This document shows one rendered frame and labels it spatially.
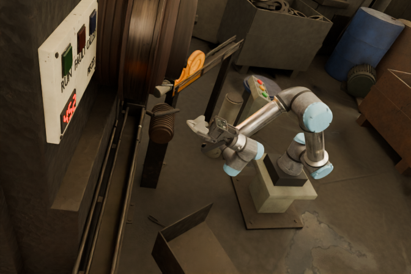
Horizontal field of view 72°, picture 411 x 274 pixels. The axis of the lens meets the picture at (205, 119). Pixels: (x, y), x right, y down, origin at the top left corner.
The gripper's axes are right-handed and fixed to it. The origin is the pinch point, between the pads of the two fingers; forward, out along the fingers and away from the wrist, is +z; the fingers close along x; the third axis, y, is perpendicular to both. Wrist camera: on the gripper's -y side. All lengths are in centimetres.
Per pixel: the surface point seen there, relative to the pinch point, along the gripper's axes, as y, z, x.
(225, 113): -22, -42, -57
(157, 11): 40, 33, 21
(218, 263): -11, -17, 46
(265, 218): -49, -86, -10
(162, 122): -23.3, 1.0, -24.3
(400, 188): -8, -218, -55
